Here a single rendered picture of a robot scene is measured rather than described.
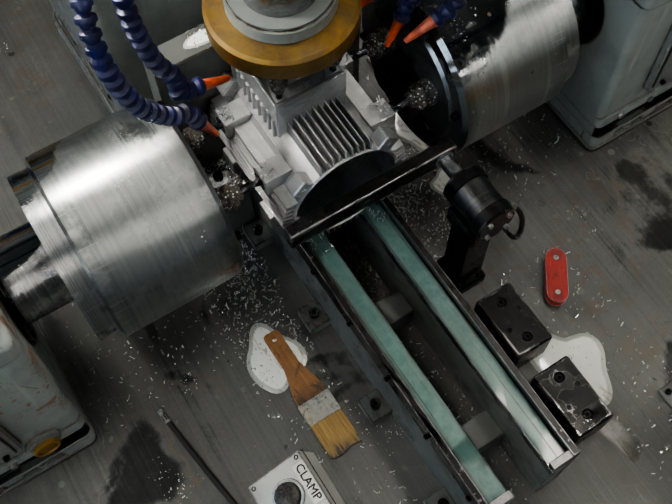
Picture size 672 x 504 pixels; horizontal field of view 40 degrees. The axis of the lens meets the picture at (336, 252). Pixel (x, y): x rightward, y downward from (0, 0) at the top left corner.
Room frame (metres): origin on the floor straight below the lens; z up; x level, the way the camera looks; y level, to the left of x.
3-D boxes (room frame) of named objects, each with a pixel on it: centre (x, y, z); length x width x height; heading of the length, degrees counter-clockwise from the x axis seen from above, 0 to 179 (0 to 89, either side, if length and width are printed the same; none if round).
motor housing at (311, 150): (0.68, 0.04, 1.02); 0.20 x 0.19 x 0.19; 31
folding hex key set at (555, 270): (0.57, -0.32, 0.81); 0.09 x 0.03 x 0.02; 176
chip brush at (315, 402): (0.40, 0.04, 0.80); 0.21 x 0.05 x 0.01; 32
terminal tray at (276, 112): (0.72, 0.06, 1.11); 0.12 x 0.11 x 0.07; 31
